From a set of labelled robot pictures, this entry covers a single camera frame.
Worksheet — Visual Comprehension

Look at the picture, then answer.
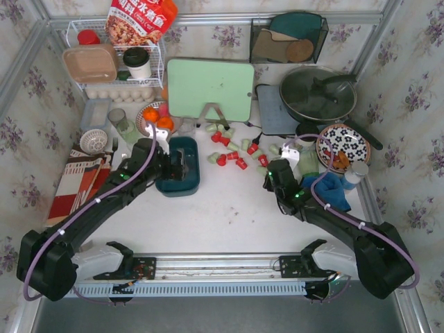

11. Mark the teal plastic storage basket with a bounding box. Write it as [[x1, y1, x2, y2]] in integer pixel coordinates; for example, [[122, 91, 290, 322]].
[[155, 137, 200, 198]]

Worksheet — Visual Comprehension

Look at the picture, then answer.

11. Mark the red coffee capsule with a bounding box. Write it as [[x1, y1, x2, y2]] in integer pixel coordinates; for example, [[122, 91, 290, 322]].
[[236, 157, 248, 170], [216, 154, 227, 167], [227, 151, 239, 160]]

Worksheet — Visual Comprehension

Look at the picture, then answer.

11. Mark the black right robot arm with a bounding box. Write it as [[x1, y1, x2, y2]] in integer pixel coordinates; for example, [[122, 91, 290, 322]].
[[264, 159, 420, 299]]

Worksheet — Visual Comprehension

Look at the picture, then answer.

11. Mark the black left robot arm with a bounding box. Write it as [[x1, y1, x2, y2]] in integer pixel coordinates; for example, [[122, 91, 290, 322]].
[[17, 138, 186, 301]]

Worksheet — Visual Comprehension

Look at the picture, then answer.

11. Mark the green coffee capsule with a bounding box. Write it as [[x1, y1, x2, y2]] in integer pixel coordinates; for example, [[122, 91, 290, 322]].
[[207, 152, 221, 164]]

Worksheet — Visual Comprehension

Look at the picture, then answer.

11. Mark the white strainer basket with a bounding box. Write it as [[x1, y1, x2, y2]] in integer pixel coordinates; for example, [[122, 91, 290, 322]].
[[80, 129, 108, 155]]

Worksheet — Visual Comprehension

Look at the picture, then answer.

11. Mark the green glass bottle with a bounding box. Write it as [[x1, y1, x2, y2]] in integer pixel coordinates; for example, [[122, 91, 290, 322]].
[[298, 150, 319, 177]]

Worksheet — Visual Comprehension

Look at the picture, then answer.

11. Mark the white jar black lid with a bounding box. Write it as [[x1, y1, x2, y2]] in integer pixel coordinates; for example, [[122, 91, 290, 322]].
[[294, 123, 320, 151]]

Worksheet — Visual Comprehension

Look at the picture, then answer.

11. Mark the blue cloth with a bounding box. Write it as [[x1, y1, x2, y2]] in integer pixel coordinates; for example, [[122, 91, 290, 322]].
[[314, 173, 351, 212]]

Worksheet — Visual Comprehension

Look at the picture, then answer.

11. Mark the pink bowl with oranges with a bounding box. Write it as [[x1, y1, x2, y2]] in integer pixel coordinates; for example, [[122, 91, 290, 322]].
[[135, 101, 182, 137]]

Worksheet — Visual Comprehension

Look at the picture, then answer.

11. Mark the grey induction cooker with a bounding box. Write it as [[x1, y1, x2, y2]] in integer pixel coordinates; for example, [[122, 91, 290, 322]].
[[255, 84, 298, 136]]

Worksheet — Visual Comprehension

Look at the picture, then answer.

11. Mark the silver fork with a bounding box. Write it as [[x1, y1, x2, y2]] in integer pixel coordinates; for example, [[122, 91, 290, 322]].
[[111, 137, 119, 162]]

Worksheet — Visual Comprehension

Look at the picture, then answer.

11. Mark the blue jar silver lid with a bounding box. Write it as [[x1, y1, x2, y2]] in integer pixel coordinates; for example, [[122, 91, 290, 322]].
[[341, 161, 368, 190]]

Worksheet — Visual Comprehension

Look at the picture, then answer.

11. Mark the green glass cup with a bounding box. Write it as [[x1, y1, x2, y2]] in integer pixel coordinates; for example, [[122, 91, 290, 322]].
[[108, 108, 139, 145]]

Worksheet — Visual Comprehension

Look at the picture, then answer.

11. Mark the floral patterned plate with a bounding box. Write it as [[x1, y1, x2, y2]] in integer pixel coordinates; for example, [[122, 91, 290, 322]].
[[316, 123, 370, 174]]

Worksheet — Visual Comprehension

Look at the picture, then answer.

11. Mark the green cutting board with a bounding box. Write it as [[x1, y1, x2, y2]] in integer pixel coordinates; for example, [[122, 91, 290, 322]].
[[166, 58, 255, 122]]

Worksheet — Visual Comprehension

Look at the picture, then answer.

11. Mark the striped kitchen towel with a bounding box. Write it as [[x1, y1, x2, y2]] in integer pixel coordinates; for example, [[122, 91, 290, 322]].
[[46, 144, 113, 227]]

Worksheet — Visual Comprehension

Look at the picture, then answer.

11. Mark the egg tray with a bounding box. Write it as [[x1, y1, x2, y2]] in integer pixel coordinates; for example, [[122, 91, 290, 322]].
[[85, 87, 156, 103]]

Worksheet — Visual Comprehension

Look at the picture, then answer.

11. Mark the black pan with glass lid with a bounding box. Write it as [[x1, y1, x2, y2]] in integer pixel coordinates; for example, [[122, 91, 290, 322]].
[[279, 66, 384, 151]]

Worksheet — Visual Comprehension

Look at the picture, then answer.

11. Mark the clear container blue lid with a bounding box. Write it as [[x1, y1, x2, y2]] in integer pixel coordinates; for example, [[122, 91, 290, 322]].
[[80, 99, 112, 132]]

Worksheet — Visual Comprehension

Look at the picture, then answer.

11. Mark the white cup black lid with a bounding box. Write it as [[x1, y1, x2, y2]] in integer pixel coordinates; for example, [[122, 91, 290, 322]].
[[123, 46, 152, 79]]

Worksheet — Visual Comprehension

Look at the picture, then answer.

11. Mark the brown plastic lunch box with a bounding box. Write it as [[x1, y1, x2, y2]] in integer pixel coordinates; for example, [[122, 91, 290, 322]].
[[62, 44, 119, 84]]

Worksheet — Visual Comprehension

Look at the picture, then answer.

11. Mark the black mesh organizer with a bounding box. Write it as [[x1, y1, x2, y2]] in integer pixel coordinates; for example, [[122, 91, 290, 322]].
[[249, 11, 329, 64]]

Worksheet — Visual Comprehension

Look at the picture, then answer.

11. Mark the red snack bag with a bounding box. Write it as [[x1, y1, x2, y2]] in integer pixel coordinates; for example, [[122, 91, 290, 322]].
[[105, 0, 178, 46]]

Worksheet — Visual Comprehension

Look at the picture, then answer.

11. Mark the red capped jar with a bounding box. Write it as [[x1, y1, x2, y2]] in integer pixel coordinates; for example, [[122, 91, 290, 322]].
[[77, 29, 101, 45]]

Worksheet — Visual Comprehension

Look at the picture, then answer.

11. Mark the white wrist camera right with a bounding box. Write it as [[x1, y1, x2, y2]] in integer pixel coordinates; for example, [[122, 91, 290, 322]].
[[281, 144, 300, 171]]

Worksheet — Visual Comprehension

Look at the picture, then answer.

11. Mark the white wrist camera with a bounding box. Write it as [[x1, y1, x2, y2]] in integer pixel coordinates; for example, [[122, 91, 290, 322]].
[[281, 144, 300, 171], [155, 127, 170, 154]]

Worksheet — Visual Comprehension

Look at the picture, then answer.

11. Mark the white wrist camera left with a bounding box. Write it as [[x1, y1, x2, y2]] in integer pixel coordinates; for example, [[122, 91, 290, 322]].
[[155, 127, 170, 154]]

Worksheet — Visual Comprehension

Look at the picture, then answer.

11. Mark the white wire rack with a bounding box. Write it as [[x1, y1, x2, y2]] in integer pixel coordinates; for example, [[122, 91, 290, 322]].
[[63, 19, 166, 89]]

